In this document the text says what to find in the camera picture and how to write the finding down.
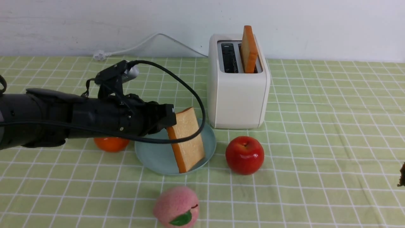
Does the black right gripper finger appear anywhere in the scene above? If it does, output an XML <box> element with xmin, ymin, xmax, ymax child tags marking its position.
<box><xmin>397</xmin><ymin>162</ymin><xmax>405</xmax><ymax>187</ymax></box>

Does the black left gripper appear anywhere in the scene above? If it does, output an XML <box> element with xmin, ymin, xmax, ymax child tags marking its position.
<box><xmin>71</xmin><ymin>95</ymin><xmax>177</xmax><ymax>137</ymax></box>

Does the toasted bread slice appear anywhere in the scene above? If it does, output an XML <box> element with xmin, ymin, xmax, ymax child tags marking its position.
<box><xmin>166</xmin><ymin>107</ymin><xmax>205</xmax><ymax>173</ymax></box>
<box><xmin>240</xmin><ymin>25</ymin><xmax>259</xmax><ymax>73</ymax></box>

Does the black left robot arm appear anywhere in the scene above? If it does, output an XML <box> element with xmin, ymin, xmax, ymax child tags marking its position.
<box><xmin>1</xmin><ymin>88</ymin><xmax>177</xmax><ymax>149</ymax></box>

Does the orange persimmon with green leaf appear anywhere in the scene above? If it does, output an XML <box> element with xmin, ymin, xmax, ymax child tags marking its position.
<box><xmin>93</xmin><ymin>137</ymin><xmax>130</xmax><ymax>153</ymax></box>

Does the light blue plate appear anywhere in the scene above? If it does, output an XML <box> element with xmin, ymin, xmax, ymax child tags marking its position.
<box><xmin>134</xmin><ymin>123</ymin><xmax>217</xmax><ymax>175</ymax></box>

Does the green checkered tablecloth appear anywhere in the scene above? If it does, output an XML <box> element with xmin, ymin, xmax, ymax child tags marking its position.
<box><xmin>0</xmin><ymin>59</ymin><xmax>405</xmax><ymax>228</ymax></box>

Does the pink peach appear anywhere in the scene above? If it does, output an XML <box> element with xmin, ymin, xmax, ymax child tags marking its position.
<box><xmin>153</xmin><ymin>185</ymin><xmax>200</xmax><ymax>228</ymax></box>

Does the white toaster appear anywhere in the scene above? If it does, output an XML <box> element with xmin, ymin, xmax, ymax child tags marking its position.
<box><xmin>206</xmin><ymin>34</ymin><xmax>271</xmax><ymax>129</ymax></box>

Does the red apple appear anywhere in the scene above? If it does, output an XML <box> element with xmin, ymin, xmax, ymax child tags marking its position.
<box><xmin>225</xmin><ymin>136</ymin><xmax>265</xmax><ymax>175</ymax></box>

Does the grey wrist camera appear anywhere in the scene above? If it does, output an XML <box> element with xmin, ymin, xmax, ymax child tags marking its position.
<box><xmin>95</xmin><ymin>60</ymin><xmax>140</xmax><ymax>86</ymax></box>

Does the white power cord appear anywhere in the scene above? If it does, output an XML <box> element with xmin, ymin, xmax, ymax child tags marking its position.
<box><xmin>93</xmin><ymin>33</ymin><xmax>209</xmax><ymax>61</ymax></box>

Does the black cable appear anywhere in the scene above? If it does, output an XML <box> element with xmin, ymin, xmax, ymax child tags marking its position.
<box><xmin>0</xmin><ymin>60</ymin><xmax>206</xmax><ymax>144</ymax></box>

